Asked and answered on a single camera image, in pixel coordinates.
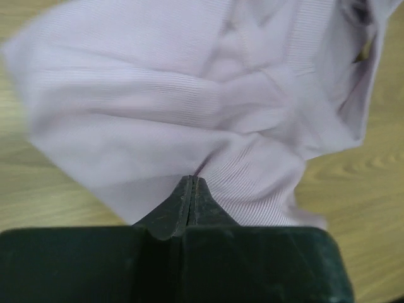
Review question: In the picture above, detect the pink ribbed tank top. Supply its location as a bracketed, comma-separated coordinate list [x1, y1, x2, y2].
[3, 1, 399, 228]

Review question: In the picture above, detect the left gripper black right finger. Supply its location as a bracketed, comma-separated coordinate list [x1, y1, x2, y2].
[186, 175, 239, 231]

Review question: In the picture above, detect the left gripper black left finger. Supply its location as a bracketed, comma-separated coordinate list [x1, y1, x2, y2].
[133, 175, 192, 241]

